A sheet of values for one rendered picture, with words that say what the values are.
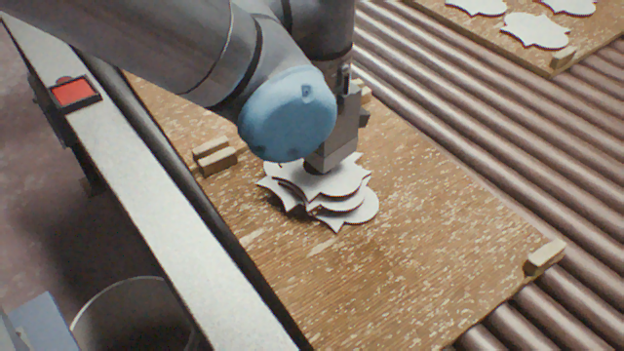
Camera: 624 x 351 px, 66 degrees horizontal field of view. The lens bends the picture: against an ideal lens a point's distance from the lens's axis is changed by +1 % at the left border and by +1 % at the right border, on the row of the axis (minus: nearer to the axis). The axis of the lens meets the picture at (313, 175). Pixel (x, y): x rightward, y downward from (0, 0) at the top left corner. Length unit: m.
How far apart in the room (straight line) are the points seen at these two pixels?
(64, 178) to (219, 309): 1.67
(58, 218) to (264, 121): 1.80
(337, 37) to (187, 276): 0.37
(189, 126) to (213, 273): 0.28
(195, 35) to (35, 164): 2.08
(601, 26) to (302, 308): 0.90
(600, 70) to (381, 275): 0.68
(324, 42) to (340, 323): 0.32
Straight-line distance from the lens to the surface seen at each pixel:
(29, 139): 2.49
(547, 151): 0.87
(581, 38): 1.16
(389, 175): 0.73
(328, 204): 0.64
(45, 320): 0.75
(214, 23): 0.31
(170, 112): 0.87
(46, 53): 1.15
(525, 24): 1.14
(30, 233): 2.09
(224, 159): 0.73
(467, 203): 0.72
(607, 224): 0.81
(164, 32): 0.29
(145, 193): 0.77
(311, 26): 0.48
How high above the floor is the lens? 1.47
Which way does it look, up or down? 48 degrees down
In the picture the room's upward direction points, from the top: straight up
